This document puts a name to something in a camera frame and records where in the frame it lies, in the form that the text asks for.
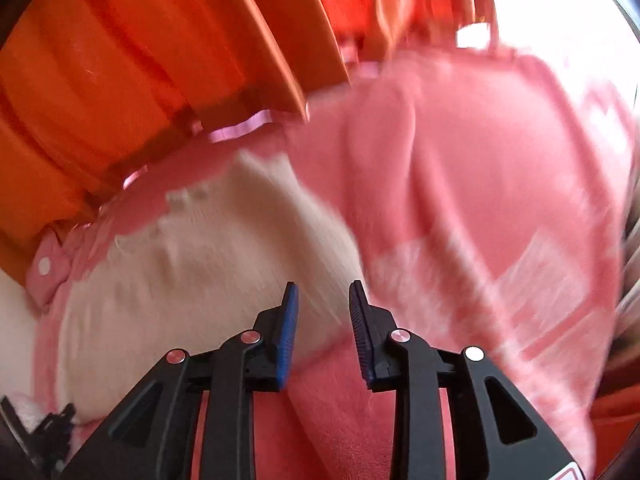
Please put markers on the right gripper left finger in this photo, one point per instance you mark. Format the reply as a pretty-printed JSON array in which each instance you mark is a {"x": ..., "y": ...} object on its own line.
[{"x": 193, "y": 416}]

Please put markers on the orange curtain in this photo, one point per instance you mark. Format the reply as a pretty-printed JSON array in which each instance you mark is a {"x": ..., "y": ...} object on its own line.
[{"x": 92, "y": 90}]

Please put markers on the pink pouch with white button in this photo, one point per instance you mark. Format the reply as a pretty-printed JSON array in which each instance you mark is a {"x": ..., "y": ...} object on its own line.
[{"x": 48, "y": 271}]

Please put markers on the pink sweater with black hearts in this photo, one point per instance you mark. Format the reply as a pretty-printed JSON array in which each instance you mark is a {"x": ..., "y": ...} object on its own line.
[{"x": 200, "y": 273}]

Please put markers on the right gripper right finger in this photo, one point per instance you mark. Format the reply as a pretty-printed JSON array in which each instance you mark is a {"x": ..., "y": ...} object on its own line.
[{"x": 457, "y": 404}]

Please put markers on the pink fleece blanket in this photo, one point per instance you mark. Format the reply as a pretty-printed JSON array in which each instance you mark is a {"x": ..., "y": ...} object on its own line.
[{"x": 487, "y": 204}]

